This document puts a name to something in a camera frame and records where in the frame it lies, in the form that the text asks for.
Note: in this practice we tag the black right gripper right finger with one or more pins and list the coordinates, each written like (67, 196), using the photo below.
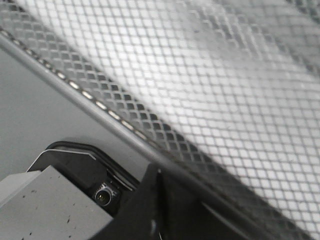
(188, 215)

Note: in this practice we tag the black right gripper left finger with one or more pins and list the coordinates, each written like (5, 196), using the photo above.
(139, 218)

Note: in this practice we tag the silver mesh tray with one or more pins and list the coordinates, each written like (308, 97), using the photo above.
(222, 94)

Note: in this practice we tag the grey robot base block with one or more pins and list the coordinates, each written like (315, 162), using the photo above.
(71, 191)

